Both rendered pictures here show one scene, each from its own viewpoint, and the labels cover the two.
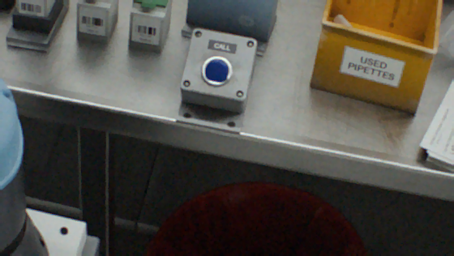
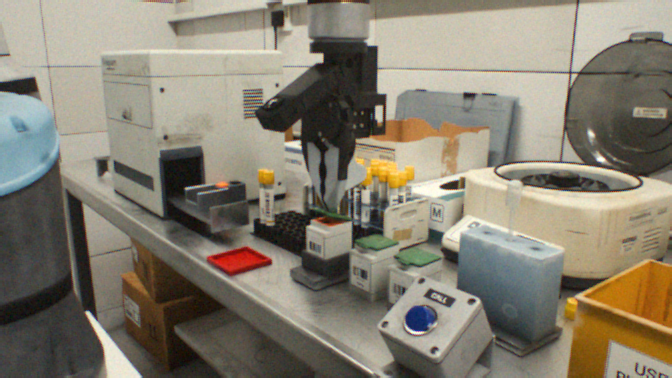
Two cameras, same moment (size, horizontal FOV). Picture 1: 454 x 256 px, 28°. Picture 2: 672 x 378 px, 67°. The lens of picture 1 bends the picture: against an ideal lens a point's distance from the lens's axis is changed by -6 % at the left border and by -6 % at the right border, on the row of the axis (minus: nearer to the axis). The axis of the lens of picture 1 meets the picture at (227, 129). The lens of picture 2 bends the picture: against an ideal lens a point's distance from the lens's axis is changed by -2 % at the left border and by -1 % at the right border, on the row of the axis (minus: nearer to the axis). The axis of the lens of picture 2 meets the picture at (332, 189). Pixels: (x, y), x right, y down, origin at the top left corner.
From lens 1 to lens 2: 0.65 m
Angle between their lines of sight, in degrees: 50
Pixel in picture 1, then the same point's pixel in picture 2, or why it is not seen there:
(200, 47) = (417, 293)
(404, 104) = not seen: outside the picture
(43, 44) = (312, 281)
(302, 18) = not seen: hidden behind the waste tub
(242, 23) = (506, 313)
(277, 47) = (546, 356)
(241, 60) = (453, 315)
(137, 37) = (393, 298)
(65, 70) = (315, 306)
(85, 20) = (355, 271)
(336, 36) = (595, 322)
